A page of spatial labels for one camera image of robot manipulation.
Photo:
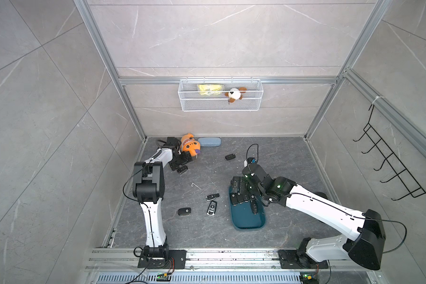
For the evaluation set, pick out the teal storage box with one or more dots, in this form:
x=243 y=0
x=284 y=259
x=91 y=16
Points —
x=242 y=217

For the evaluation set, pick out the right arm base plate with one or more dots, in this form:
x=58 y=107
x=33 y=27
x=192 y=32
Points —
x=292 y=259

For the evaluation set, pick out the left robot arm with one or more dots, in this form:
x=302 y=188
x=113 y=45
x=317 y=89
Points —
x=148 y=188

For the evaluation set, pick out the black flip key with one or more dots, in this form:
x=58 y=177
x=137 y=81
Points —
x=233 y=199

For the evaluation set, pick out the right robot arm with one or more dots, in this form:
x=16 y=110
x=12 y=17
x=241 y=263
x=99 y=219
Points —
x=361 y=236

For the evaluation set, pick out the BMW key silver black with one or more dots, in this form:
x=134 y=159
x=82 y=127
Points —
x=212 y=208

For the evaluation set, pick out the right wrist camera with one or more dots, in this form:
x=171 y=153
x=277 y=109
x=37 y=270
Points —
x=250 y=160

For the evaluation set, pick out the black oblong object right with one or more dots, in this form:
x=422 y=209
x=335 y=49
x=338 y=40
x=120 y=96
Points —
x=321 y=195

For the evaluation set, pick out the yellow plush in basket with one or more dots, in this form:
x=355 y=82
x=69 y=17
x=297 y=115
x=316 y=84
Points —
x=210 y=89

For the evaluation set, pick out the Mercedes key chrome black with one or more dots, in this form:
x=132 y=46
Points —
x=212 y=197

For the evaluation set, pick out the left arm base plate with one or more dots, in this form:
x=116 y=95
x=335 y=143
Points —
x=161 y=260

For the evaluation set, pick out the white wire basket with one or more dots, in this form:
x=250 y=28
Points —
x=191 y=101

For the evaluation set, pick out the brown white plush dog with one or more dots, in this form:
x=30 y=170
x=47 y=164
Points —
x=235 y=94

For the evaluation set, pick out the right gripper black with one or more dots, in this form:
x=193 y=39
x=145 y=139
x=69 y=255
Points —
x=235 y=180

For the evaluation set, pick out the black VW key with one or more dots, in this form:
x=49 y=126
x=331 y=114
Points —
x=254 y=207
x=240 y=198

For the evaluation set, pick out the light blue glasses case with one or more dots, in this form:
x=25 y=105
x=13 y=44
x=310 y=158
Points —
x=209 y=141

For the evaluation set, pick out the black wall hook rack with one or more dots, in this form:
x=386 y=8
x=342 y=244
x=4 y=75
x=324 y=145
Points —
x=391 y=160

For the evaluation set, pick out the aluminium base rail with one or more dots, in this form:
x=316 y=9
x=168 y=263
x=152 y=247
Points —
x=219 y=266

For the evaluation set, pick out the orange plush toy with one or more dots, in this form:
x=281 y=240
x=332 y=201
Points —
x=190 y=145

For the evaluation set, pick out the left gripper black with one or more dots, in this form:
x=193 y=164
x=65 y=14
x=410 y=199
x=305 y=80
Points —
x=185 y=160

